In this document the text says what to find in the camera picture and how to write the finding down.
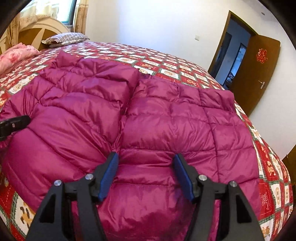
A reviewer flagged magenta quilted down jacket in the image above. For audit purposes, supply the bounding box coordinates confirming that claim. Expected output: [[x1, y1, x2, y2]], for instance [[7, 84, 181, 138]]
[[1, 52, 260, 240]]

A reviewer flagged pink floral folded blanket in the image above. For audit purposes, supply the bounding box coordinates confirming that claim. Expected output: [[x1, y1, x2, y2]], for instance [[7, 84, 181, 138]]
[[0, 43, 40, 75]]

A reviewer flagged brown wooden cabinet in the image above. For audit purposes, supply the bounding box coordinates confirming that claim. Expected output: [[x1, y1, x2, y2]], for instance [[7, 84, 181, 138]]
[[282, 145, 296, 185]]

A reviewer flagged cream wooden headboard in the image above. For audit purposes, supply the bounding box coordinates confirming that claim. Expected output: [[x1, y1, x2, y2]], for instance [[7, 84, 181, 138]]
[[12, 17, 70, 51]]

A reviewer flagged striped plaid pillow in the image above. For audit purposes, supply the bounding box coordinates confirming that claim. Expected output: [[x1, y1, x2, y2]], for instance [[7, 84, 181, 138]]
[[41, 32, 89, 48]]

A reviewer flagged beige left curtain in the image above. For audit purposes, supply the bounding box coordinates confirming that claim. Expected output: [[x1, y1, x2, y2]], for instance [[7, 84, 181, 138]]
[[6, 0, 59, 49]]

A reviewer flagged beige curtain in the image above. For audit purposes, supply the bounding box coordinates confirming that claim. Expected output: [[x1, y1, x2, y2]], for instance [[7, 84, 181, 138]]
[[73, 0, 89, 34], [6, 0, 59, 49]]

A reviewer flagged beige right curtain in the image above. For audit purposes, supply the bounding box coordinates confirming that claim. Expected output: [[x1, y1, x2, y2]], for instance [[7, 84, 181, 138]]
[[73, 0, 89, 34]]

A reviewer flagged brown wooden door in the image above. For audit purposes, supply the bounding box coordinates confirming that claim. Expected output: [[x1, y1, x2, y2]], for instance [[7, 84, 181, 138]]
[[229, 35, 280, 116]]

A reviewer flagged red double happiness decoration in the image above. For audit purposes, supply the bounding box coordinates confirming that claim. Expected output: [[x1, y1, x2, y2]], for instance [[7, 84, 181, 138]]
[[256, 48, 268, 64]]

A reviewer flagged window with dark frame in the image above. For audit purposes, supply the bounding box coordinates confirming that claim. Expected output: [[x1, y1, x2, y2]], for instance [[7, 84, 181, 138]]
[[57, 0, 77, 25]]

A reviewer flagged silver door handle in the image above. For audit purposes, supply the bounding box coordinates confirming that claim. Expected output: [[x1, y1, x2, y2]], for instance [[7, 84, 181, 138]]
[[258, 81, 266, 89]]

